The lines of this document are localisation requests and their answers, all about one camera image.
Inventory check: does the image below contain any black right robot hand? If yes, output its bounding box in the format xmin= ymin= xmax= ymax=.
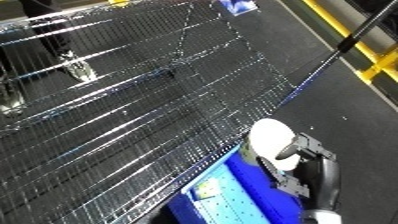
xmin=255 ymin=132 xmax=345 ymax=215

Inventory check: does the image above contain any white paper cup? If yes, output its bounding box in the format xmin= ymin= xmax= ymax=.
xmin=243 ymin=118 xmax=303 ymax=173

